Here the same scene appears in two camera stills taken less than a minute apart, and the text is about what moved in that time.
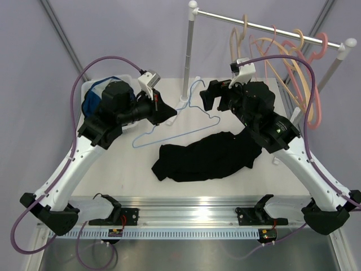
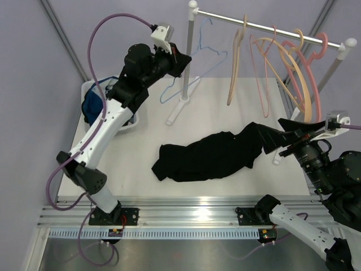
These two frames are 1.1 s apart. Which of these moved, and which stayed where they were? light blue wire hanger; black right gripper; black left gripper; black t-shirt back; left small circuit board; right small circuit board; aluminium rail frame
Moved: black left gripper; light blue wire hanger; black right gripper
Stayed: right small circuit board; aluminium rail frame; left small circuit board; black t-shirt back
